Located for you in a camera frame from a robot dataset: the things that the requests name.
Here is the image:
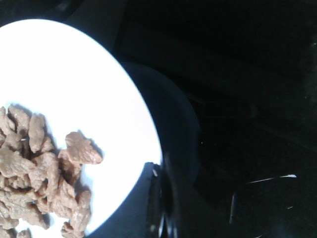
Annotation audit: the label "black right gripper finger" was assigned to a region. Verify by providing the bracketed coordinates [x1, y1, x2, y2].
[146, 153, 178, 238]

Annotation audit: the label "brown meat pieces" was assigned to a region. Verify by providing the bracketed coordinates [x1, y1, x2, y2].
[0, 106, 103, 238]

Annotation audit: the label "light blue plate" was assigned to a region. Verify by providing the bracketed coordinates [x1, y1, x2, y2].
[0, 19, 162, 238]

